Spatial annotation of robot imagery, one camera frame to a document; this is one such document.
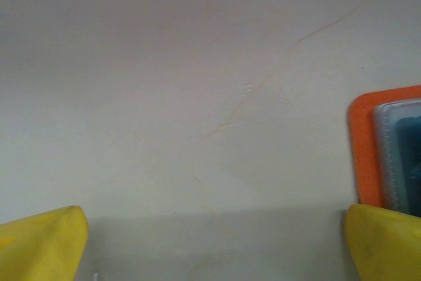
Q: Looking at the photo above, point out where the orange card holder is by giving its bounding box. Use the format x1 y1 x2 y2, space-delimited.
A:
347 84 421 219

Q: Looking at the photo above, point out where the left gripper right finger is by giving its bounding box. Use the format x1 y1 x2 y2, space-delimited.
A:
345 203 421 281

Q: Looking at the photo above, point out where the blue credit card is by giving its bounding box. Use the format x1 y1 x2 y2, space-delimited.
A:
395 116 421 218

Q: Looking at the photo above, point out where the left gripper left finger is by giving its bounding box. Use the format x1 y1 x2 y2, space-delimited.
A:
0 205 90 281

